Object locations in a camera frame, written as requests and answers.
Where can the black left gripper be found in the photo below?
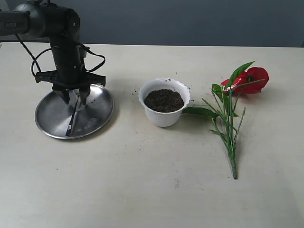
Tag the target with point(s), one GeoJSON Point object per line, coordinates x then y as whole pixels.
{"type": "Point", "coordinates": [70, 70]}

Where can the steel spork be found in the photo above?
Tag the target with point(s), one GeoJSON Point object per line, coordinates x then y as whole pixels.
{"type": "Point", "coordinates": [72, 119]}

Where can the white plastic flower pot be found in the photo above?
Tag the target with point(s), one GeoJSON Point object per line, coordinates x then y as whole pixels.
{"type": "Point", "coordinates": [164, 119]}

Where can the artificial red flower stem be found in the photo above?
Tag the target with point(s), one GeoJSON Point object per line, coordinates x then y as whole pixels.
{"type": "Point", "coordinates": [245, 80]}

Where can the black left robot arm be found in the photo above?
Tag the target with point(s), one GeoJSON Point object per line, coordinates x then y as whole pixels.
{"type": "Point", "coordinates": [61, 26]}

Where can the dark brown potting soil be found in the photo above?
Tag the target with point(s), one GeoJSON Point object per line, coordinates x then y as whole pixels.
{"type": "Point", "coordinates": [164, 101]}

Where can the round steel plate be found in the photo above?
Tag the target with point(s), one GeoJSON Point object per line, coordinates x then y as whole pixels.
{"type": "Point", "coordinates": [52, 115]}

